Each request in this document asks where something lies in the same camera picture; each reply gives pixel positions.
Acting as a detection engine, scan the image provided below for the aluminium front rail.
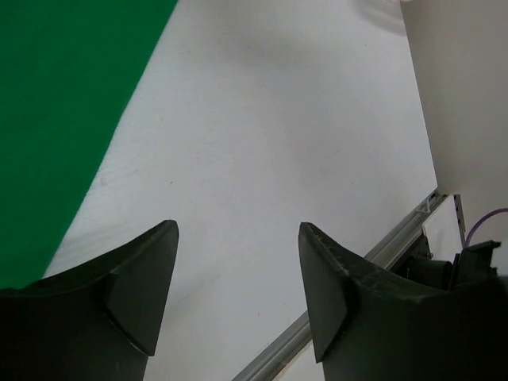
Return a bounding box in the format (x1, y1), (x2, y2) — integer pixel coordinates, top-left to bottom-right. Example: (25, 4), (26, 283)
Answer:
(236, 192), (445, 380)

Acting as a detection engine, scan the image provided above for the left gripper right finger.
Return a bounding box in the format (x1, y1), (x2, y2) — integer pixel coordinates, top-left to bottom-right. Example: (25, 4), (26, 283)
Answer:
(317, 241), (507, 380)

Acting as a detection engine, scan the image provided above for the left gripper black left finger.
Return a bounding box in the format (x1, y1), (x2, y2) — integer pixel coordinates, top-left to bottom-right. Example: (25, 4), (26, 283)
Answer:
(1, 220), (179, 380)

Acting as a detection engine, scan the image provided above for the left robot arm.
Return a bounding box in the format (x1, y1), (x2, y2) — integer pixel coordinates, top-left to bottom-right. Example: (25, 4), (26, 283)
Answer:
(1, 220), (507, 380)

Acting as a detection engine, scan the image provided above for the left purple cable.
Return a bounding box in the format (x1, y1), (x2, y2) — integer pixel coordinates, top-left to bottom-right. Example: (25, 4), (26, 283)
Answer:
(464, 208), (508, 247)

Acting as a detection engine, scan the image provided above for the green t shirt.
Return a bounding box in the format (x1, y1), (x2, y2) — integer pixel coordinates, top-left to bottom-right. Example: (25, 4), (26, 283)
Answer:
(1, 1), (175, 288)

